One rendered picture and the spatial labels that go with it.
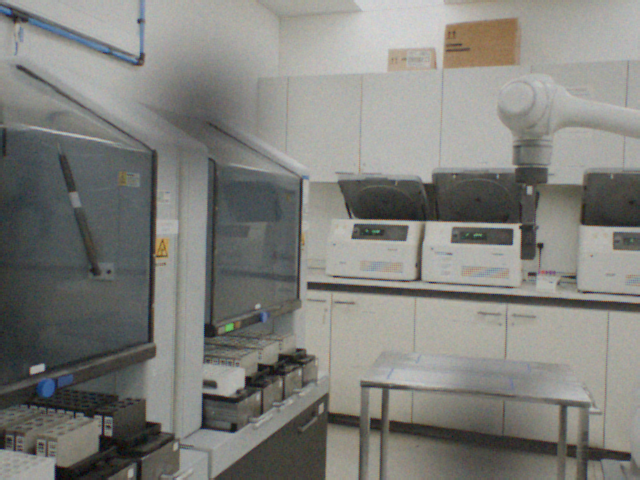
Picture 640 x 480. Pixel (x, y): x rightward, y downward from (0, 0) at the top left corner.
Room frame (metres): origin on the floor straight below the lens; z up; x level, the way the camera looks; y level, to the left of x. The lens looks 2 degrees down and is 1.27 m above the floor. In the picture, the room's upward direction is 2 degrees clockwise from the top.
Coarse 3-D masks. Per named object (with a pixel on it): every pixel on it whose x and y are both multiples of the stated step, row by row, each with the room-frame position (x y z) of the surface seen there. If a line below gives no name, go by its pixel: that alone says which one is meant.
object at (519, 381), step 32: (384, 352) 2.23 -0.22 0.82; (416, 352) 2.24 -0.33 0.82; (384, 384) 1.83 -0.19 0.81; (416, 384) 1.81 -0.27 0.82; (448, 384) 1.82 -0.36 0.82; (480, 384) 1.84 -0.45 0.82; (512, 384) 1.85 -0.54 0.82; (544, 384) 1.86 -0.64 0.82; (576, 384) 1.87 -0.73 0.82; (384, 416) 2.25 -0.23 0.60; (384, 448) 2.25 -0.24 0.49
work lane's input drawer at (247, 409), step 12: (204, 396) 1.67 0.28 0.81; (216, 396) 1.66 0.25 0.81; (228, 396) 1.65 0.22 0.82; (240, 396) 1.65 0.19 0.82; (252, 396) 1.70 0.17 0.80; (204, 408) 1.65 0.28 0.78; (216, 408) 1.64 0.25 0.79; (228, 408) 1.63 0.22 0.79; (240, 408) 1.64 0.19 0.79; (252, 408) 1.70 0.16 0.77; (216, 420) 1.64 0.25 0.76; (228, 420) 1.63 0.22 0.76; (240, 420) 1.64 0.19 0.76; (252, 420) 1.68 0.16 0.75; (264, 420) 1.67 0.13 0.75
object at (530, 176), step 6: (516, 168) 1.56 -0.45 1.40; (522, 168) 1.54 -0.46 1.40; (528, 168) 1.53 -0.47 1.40; (534, 168) 1.53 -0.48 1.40; (540, 168) 1.53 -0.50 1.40; (546, 168) 1.54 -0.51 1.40; (516, 174) 1.56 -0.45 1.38; (522, 174) 1.54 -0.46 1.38; (528, 174) 1.53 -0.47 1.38; (534, 174) 1.53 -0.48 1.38; (540, 174) 1.53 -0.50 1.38; (546, 174) 1.54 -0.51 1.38; (516, 180) 1.56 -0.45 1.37; (522, 180) 1.54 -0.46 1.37; (528, 180) 1.53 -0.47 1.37; (534, 180) 1.53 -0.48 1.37; (540, 180) 1.53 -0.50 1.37; (546, 180) 1.54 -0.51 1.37
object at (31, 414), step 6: (18, 414) 1.26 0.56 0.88; (24, 414) 1.26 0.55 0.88; (30, 414) 1.26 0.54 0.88; (36, 414) 1.27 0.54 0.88; (6, 420) 1.23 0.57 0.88; (12, 420) 1.23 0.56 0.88; (18, 420) 1.23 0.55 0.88; (24, 420) 1.25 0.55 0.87; (0, 426) 1.19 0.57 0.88; (6, 426) 1.20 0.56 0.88; (12, 426) 1.22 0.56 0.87; (0, 432) 1.19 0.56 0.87; (0, 438) 1.19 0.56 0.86; (0, 444) 1.19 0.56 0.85
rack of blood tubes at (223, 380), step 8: (208, 368) 1.74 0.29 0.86; (216, 368) 1.75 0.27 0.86; (224, 368) 1.74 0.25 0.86; (232, 368) 1.75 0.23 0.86; (240, 368) 1.74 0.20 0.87; (208, 376) 1.67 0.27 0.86; (216, 376) 1.66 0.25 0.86; (224, 376) 1.66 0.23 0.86; (232, 376) 1.67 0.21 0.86; (240, 376) 1.72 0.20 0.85; (208, 384) 1.78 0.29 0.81; (216, 384) 1.77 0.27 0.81; (224, 384) 1.66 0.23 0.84; (232, 384) 1.67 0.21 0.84; (240, 384) 1.72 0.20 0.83; (208, 392) 1.67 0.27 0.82; (216, 392) 1.66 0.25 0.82; (224, 392) 1.65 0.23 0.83; (232, 392) 1.68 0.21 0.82
